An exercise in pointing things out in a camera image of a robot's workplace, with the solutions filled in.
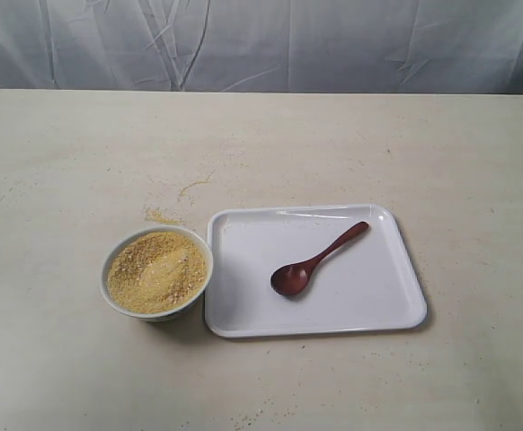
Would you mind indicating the white ceramic bowl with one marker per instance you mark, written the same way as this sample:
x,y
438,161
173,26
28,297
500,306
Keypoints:
x,y
109,292

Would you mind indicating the white wrinkled backdrop cloth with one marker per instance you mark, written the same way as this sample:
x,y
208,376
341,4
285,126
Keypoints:
x,y
263,46

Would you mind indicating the brown wooden spoon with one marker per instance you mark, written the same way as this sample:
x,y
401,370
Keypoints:
x,y
294,278

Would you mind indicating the white rectangular plastic tray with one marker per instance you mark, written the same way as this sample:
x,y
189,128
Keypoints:
x,y
369,284

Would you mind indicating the spilled yellow grains pile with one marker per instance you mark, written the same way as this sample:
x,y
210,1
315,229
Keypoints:
x,y
160,215

